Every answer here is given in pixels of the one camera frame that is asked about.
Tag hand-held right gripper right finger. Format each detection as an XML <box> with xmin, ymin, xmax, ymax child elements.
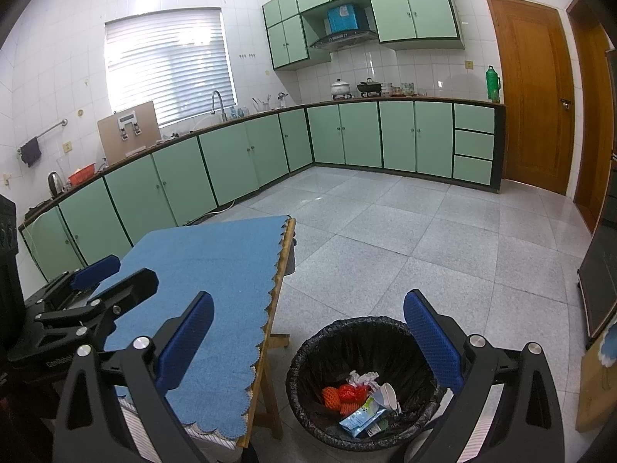
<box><xmin>393</xmin><ymin>288</ymin><xmax>566</xmax><ymax>463</ymax></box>

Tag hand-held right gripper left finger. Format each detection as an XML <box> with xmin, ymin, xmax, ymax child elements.
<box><xmin>53</xmin><ymin>291</ymin><xmax>215</xmax><ymax>463</ymax></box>

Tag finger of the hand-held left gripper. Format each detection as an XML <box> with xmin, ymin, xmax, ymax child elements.
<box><xmin>34</xmin><ymin>267</ymin><xmax>160</xmax><ymax>343</ymax></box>
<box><xmin>29</xmin><ymin>255</ymin><xmax>122</xmax><ymax>302</ymax></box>

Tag white plastic bag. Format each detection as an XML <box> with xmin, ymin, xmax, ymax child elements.
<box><xmin>373</xmin><ymin>383</ymin><xmax>402</xmax><ymax>413</ymax></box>

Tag white tissue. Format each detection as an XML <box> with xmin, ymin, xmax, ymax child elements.
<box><xmin>348</xmin><ymin>370</ymin><xmax>379</xmax><ymax>389</ymax></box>

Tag red plastic bag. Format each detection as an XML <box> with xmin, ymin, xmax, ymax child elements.
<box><xmin>337</xmin><ymin>385</ymin><xmax>369</xmax><ymax>403</ymax></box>

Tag green and white carton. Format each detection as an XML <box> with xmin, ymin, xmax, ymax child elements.
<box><xmin>366</xmin><ymin>415</ymin><xmax>390</xmax><ymax>439</ymax></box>

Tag light blue packet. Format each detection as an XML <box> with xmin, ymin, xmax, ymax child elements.
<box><xmin>339</xmin><ymin>398</ymin><xmax>388</xmax><ymax>437</ymax></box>

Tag trash bin with black bag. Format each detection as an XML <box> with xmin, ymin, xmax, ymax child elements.
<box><xmin>285</xmin><ymin>316</ymin><xmax>454</xmax><ymax>449</ymax></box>

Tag blue scalloped table mat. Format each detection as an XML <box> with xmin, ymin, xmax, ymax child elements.
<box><xmin>99</xmin><ymin>215</ymin><xmax>290</xmax><ymax>432</ymax></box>

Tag wooden folding table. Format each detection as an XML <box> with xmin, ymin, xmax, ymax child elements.
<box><xmin>238</xmin><ymin>217</ymin><xmax>297</xmax><ymax>449</ymax></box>

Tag orange basin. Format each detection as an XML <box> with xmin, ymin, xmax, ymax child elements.
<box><xmin>67</xmin><ymin>164</ymin><xmax>97</xmax><ymax>185</ymax></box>

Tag striped white cloth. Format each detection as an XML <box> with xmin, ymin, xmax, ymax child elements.
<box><xmin>118</xmin><ymin>393</ymin><xmax>244</xmax><ymax>463</ymax></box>

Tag brown board with metal clamps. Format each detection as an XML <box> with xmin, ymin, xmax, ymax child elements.
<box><xmin>97</xmin><ymin>100</ymin><xmax>162</xmax><ymax>165</ymax></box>

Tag dark towel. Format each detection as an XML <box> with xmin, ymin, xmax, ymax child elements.
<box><xmin>19</xmin><ymin>136</ymin><xmax>43</xmax><ymax>169</ymax></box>

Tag green base cabinets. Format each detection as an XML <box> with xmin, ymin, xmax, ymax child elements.
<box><xmin>18</xmin><ymin>98</ymin><xmax>507</xmax><ymax>283</ymax></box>

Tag cardboard box with blue print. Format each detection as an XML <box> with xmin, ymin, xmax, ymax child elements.
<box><xmin>575</xmin><ymin>318</ymin><xmax>617</xmax><ymax>434</ymax></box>

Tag dark glass cabinet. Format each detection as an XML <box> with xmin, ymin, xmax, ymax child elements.
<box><xmin>576</xmin><ymin>154</ymin><xmax>617</xmax><ymax>350</ymax></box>

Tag white window blinds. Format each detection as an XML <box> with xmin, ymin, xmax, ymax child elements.
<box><xmin>105</xmin><ymin>7</ymin><xmax>237</xmax><ymax>128</ymax></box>

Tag wooden door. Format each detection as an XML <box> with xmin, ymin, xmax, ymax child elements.
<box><xmin>484</xmin><ymin>0</ymin><xmax>579</xmax><ymax>197</ymax></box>
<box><xmin>566</xmin><ymin>0</ymin><xmax>617</xmax><ymax>237</ymax></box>

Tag green bottle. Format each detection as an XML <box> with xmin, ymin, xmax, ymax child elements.
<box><xmin>485</xmin><ymin>65</ymin><xmax>502</xmax><ymax>103</ymax></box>

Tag range hood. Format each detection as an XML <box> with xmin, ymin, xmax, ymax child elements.
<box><xmin>308</xmin><ymin>30</ymin><xmax>379</xmax><ymax>51</ymax></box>

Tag metal towel rail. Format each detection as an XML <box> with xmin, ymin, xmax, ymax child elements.
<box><xmin>17</xmin><ymin>118</ymin><xmax>69</xmax><ymax>155</ymax></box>

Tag green wall cabinets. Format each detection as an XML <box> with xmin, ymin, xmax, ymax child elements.
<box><xmin>261</xmin><ymin>0</ymin><xmax>466</xmax><ymax>71</ymax></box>

